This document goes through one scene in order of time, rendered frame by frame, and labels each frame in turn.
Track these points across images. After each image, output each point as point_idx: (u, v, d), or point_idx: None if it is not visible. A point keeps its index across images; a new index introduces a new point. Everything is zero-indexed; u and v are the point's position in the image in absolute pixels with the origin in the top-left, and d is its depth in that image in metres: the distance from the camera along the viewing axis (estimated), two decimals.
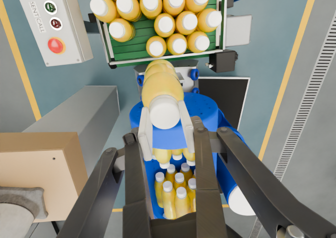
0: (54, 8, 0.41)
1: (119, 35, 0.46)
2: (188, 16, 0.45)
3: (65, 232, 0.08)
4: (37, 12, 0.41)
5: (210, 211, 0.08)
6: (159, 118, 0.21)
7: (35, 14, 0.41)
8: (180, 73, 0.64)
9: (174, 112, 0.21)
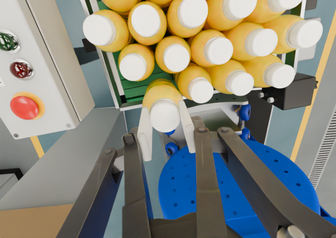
0: (13, 42, 0.21)
1: (138, 76, 0.26)
2: (263, 34, 0.25)
3: (65, 233, 0.08)
4: None
5: (211, 211, 0.08)
6: (172, 60, 0.25)
7: None
8: (224, 112, 0.43)
9: (184, 55, 0.25)
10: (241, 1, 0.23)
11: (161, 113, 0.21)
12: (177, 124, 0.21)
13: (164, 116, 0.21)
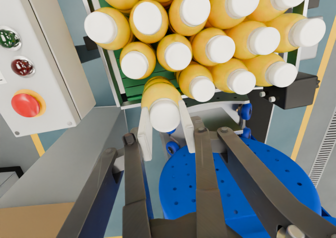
0: (14, 39, 0.21)
1: (139, 74, 0.26)
2: (265, 32, 0.25)
3: (65, 232, 0.08)
4: None
5: (210, 211, 0.08)
6: (174, 58, 0.25)
7: None
8: (225, 111, 0.43)
9: (186, 53, 0.25)
10: None
11: (161, 113, 0.20)
12: (177, 124, 0.21)
13: (164, 116, 0.21)
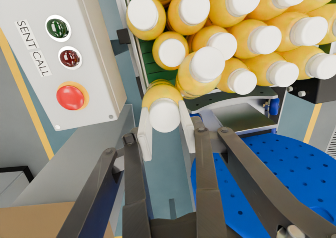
0: (65, 29, 0.20)
1: (177, 62, 0.25)
2: (313, 22, 0.24)
3: (65, 233, 0.08)
4: (33, 39, 0.21)
5: (211, 211, 0.08)
6: (219, 49, 0.25)
7: (29, 45, 0.21)
8: (252, 106, 0.43)
9: (232, 43, 0.24)
10: None
11: (205, 56, 0.20)
12: (221, 70, 0.20)
13: (208, 59, 0.20)
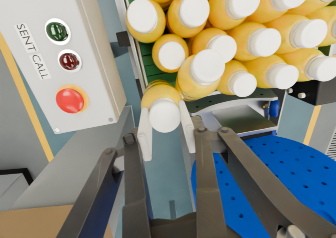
0: (65, 32, 0.20)
1: (177, 64, 0.25)
2: (313, 24, 0.24)
3: (65, 233, 0.08)
4: (33, 43, 0.21)
5: (211, 211, 0.08)
6: (219, 51, 0.25)
7: (29, 48, 0.21)
8: (252, 108, 0.43)
9: (232, 45, 0.24)
10: None
11: (205, 59, 0.20)
12: (221, 73, 0.20)
13: (208, 62, 0.20)
